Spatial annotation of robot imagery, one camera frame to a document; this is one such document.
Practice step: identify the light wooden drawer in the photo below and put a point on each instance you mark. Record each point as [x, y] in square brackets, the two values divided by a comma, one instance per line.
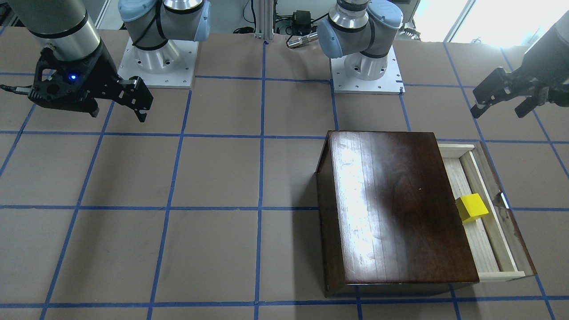
[497, 246]

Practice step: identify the dark wooden drawer cabinet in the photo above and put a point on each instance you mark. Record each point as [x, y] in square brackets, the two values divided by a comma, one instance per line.
[388, 216]

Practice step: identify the aluminium frame post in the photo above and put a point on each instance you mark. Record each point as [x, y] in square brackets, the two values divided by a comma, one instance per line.
[263, 19]

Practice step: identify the yellow block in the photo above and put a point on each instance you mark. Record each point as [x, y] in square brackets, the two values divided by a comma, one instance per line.
[471, 207]

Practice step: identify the black power supply box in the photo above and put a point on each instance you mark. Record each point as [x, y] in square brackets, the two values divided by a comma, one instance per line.
[301, 21]

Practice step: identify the silver cylindrical connector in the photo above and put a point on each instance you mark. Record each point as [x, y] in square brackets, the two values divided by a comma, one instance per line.
[302, 40]

